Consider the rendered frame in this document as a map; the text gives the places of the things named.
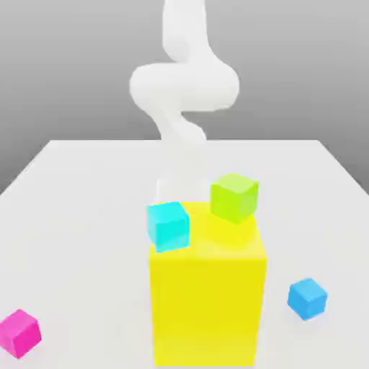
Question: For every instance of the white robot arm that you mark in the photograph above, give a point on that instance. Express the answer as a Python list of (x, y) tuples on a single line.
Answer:
[(184, 86)]

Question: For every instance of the small cyan cube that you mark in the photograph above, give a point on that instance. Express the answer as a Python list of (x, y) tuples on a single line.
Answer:
[(168, 227)]

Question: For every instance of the small lime green cube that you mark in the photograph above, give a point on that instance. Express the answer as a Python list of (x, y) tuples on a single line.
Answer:
[(233, 199)]

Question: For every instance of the small blue cube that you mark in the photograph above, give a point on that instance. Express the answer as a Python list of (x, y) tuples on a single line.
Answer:
[(307, 299)]

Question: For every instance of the small magenta cube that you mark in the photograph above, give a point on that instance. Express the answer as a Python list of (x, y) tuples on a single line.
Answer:
[(19, 334)]

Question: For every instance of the large yellow box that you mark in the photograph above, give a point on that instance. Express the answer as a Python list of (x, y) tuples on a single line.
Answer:
[(207, 302)]

